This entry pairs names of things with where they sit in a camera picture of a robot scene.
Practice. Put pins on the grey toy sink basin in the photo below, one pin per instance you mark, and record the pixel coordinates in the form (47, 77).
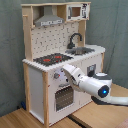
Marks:
(79, 51)

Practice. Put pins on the left red stove knob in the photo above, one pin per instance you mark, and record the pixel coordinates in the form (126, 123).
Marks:
(56, 75)

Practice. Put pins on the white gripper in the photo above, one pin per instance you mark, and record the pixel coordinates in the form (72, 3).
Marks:
(73, 74)

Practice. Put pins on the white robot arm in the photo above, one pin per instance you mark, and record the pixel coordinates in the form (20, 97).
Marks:
(98, 86)

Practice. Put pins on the wooden toy kitchen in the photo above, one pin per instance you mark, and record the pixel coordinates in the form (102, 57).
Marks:
(54, 38)

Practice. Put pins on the white fridge door with dispenser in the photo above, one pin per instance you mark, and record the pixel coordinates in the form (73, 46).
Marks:
(90, 66)

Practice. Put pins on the toy microwave with door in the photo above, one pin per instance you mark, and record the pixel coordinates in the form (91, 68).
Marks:
(78, 11)

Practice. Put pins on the black stovetop red burners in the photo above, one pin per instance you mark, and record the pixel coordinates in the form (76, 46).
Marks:
(52, 59)

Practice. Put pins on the oven door with handle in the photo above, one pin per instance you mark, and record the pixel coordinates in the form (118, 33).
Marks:
(64, 97)

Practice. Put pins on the black toy faucet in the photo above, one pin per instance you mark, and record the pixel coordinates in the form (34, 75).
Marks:
(73, 40)

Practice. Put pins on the grey range hood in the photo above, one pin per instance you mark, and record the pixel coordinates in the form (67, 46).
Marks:
(48, 18)

